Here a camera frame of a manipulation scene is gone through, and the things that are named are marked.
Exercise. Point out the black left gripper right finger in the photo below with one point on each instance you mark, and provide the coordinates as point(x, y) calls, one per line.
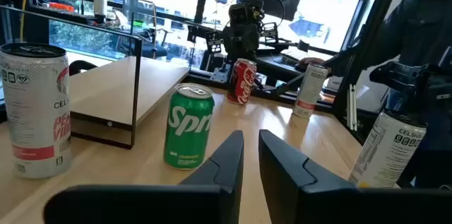
point(300, 199)

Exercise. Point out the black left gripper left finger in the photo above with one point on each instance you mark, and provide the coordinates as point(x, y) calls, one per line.
point(212, 199)

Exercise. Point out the red Coca-Cola can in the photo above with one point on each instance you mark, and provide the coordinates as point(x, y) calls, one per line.
point(242, 82)

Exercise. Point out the green Sprite can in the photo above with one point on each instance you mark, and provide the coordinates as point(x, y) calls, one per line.
point(187, 128)

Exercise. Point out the white Celsius can red band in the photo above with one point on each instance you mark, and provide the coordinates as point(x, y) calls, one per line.
point(35, 118)
point(310, 91)

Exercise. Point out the yellow print Celsius can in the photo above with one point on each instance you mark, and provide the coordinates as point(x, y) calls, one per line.
point(385, 150)

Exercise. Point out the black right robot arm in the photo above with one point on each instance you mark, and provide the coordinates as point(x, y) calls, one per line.
point(247, 10)

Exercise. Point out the grey desk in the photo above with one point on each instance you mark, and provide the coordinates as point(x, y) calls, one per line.
point(279, 66)

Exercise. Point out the person's hand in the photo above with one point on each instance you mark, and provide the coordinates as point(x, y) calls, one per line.
point(310, 60)

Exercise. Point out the mesh office chair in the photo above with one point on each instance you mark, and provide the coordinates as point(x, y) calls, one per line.
point(141, 44)

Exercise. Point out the white cylindrical speaker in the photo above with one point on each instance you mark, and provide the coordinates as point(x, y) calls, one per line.
point(100, 5)

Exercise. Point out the person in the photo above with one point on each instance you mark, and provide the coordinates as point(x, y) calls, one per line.
point(416, 29)

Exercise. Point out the cluttered workbench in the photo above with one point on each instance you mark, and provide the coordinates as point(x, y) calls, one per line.
point(63, 6)

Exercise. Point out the wooden shelf with black frame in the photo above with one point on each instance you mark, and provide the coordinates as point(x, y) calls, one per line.
point(116, 86)

